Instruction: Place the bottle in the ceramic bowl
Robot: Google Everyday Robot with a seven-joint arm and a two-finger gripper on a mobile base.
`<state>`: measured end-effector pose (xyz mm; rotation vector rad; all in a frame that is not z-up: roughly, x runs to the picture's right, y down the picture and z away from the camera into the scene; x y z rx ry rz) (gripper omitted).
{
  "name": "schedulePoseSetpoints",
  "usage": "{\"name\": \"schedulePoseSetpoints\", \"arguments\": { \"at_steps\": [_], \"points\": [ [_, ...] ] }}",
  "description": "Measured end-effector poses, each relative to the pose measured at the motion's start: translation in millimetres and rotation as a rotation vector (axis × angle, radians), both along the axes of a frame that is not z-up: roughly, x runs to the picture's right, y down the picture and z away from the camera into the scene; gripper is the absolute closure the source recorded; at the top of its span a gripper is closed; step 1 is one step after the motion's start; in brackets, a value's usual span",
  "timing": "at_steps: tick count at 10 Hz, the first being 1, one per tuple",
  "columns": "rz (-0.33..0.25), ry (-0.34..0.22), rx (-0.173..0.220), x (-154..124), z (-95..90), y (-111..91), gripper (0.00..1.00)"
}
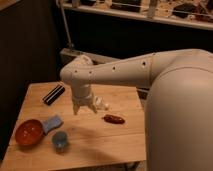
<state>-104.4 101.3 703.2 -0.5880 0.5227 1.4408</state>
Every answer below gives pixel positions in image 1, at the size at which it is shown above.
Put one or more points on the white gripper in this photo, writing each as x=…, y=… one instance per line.
x=82, y=95

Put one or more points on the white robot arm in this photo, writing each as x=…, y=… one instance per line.
x=179, y=104

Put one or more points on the grey vertical pole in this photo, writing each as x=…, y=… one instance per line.
x=70, y=44

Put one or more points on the blue sponge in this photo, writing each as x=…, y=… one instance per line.
x=51, y=123

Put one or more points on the red ceramic bowl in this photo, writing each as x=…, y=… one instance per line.
x=28, y=133

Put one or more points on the cluttered upper shelf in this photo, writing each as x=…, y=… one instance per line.
x=186, y=13

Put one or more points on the black striped box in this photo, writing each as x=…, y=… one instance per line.
x=53, y=94

